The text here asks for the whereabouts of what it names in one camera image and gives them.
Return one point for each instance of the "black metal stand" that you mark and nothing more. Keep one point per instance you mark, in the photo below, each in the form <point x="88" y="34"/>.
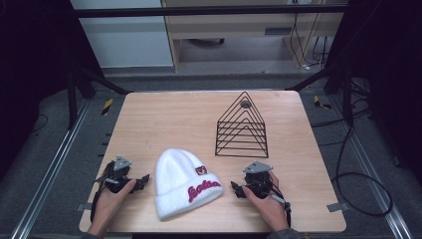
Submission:
<point x="78" y="83"/>
<point x="335" y="79"/>

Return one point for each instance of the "white knit beanie hat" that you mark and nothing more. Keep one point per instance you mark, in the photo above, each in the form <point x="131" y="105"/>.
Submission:
<point x="184" y="182"/>

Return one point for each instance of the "aluminium floor rail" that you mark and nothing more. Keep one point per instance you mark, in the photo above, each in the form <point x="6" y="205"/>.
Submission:
<point x="49" y="169"/>
<point x="368" y="166"/>

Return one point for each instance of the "white cabinet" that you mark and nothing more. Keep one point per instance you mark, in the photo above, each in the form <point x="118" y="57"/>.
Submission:
<point x="126" y="36"/>

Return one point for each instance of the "yellow black striped tape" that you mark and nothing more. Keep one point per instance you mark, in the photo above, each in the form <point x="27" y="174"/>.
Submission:
<point x="107" y="106"/>
<point x="320" y="103"/>

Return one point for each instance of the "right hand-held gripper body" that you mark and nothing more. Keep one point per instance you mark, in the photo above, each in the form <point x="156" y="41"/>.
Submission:
<point x="258" y="181"/>

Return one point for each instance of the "person's right hand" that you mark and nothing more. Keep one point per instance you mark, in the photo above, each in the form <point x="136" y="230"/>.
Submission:
<point x="267" y="207"/>

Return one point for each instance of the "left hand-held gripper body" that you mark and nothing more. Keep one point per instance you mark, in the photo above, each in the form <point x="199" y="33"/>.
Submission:
<point x="116" y="176"/>

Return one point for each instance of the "grey metal table bracket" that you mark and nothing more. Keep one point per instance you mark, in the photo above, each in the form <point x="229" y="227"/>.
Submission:
<point x="83" y="207"/>
<point x="337" y="207"/>

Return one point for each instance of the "person's left hand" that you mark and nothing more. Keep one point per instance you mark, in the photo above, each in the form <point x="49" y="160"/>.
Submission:
<point x="111" y="204"/>

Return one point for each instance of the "black horizontal frame bar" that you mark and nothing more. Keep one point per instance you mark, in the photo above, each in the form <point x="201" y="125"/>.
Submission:
<point x="205" y="11"/>

